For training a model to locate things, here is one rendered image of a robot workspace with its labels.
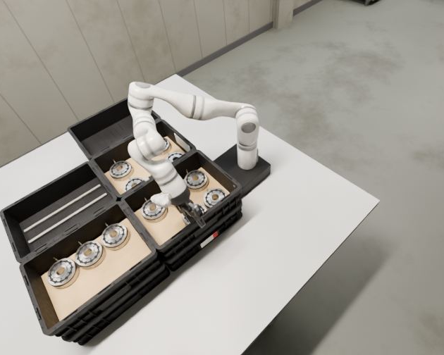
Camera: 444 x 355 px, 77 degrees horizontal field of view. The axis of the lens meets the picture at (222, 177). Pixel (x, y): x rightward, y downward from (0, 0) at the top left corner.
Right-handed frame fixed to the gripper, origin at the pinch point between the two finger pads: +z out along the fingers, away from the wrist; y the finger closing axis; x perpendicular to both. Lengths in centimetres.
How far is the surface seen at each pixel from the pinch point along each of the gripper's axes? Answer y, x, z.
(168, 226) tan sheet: 20.5, 3.5, 6.7
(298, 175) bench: 3, -59, 29
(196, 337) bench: -3.1, 25.1, 33.4
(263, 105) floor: 118, -175, 47
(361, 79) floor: 61, -267, 74
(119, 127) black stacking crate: 81, -24, -24
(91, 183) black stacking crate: 62, 9, -14
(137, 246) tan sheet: 23.5, 17.0, 5.5
